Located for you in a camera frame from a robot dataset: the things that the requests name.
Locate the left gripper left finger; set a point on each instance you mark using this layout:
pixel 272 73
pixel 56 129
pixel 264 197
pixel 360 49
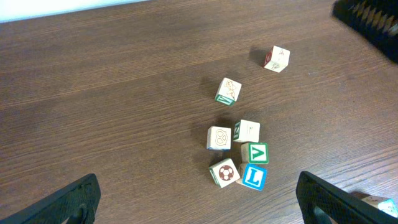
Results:
pixel 75 203

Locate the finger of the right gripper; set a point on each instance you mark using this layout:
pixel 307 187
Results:
pixel 375 20

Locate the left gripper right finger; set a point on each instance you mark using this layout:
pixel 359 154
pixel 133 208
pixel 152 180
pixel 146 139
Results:
pixel 322 202

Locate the blue letter block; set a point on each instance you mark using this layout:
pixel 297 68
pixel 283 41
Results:
pixel 386 205

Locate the green V block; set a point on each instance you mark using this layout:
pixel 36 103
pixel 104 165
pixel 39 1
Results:
pixel 255 153

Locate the blue D block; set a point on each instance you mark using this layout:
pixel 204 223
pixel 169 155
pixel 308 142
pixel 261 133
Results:
pixel 277 59

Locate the blue L block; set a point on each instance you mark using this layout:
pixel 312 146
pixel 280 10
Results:
pixel 252 176

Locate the soccer ball block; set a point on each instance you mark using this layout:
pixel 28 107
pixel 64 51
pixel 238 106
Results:
pixel 224 172

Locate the green N block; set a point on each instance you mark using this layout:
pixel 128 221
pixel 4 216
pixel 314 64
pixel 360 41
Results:
pixel 246 131

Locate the pretzel picture block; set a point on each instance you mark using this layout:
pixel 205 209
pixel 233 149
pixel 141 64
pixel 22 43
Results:
pixel 218 138

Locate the green-edged picture block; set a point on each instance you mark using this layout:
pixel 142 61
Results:
pixel 228 91

